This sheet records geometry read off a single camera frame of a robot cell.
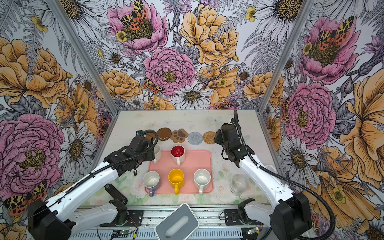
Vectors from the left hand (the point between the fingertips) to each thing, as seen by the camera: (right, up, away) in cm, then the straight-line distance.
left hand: (146, 154), depth 80 cm
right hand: (+39, +9, +2) cm, 40 cm away
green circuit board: (-9, -35, -9) cm, 38 cm away
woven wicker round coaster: (+35, +7, +26) cm, 44 cm away
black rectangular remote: (-16, -20, -1) cm, 26 cm away
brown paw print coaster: (+14, +8, +26) cm, 31 cm away
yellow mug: (+15, -14, +6) cm, 22 cm away
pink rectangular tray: (+25, -7, +14) cm, 29 cm away
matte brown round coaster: (+5, +11, -13) cm, 18 cm away
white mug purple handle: (+1, -15, +4) cm, 16 cm away
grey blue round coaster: (+26, +6, +25) cm, 36 cm away
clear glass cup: (+50, -18, +5) cm, 54 cm away
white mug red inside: (+15, -2, +14) cm, 21 cm away
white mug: (+30, -14, +5) cm, 33 cm away
